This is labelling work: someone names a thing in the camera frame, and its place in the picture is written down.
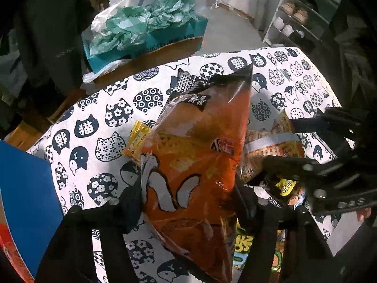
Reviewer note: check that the blue cardboard box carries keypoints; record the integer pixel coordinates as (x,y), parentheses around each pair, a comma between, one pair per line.
(29,197)

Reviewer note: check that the white plastic bag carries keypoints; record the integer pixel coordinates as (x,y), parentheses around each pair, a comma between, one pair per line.
(97,26)

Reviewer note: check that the group of shoes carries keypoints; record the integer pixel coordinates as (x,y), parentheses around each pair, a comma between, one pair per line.
(297,14)

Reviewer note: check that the large orange chip bag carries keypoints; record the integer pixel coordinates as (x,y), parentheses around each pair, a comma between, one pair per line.
(200,153)

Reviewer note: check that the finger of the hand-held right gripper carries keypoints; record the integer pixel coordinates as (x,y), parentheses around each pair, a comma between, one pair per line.
(288,168)
(332,126)

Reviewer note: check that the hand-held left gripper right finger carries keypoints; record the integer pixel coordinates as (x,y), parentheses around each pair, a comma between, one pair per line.
(246,205)

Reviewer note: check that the person's right hand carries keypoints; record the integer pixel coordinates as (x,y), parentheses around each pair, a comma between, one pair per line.
(364,214)

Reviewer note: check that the white shoe rack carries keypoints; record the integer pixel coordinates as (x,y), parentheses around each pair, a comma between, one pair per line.
(309,11)

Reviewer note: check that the orange-red snack packet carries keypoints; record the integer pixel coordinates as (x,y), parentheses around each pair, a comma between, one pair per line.
(11,253)

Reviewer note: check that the person's right forearm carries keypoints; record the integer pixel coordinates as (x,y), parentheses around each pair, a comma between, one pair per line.
(359,247)

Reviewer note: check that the green snack bag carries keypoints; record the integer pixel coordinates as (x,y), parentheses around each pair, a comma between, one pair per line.
(253,250)

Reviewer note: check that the wooden crate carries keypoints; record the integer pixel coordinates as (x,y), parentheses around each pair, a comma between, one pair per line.
(26,135)

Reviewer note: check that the black burger-print snack packet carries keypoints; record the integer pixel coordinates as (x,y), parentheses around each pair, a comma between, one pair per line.
(282,187)

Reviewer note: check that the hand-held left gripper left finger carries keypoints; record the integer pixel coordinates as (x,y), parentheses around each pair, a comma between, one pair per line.
(131,200)

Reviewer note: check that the orange striped wafer packet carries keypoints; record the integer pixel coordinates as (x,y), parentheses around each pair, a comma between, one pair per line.
(265,150)

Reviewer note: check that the teal-edged cardboard box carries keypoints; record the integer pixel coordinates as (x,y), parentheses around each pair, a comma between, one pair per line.
(176,39)

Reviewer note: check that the cat-print tablecloth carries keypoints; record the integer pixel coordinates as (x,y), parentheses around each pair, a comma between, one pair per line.
(97,118)

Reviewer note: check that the small yellow snack packet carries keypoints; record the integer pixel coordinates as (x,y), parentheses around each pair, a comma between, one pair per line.
(136,140)

